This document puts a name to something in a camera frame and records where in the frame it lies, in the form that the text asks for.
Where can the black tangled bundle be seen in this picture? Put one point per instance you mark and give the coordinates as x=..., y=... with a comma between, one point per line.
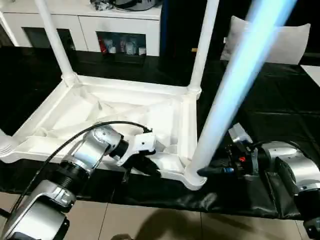
x=101, y=3

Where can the white flat board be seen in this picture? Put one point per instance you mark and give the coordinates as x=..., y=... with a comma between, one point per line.
x=312, y=75

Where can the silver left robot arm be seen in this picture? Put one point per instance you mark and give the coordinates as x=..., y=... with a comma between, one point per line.
x=87, y=150

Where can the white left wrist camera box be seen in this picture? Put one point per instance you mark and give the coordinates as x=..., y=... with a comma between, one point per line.
x=142, y=143

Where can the black cabinet with yellow label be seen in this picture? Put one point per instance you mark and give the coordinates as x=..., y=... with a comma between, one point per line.
x=180, y=30

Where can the black metal frame bar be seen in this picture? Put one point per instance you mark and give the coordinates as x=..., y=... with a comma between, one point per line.
x=3, y=212

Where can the brown rounded robot part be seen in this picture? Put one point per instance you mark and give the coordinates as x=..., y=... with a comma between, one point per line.
x=122, y=237

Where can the white plastic table leg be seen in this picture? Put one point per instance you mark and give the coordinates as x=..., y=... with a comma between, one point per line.
x=202, y=45
x=5, y=142
x=55, y=37
x=237, y=87

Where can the white sideboard with glass doors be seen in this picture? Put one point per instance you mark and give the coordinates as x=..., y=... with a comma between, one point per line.
x=87, y=20

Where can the white plastic table top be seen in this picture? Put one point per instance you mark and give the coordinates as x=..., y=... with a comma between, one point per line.
x=112, y=105

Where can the light grey cushion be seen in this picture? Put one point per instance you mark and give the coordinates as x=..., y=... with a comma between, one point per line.
x=287, y=42

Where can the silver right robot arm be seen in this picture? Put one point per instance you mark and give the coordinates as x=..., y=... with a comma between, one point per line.
x=292, y=167

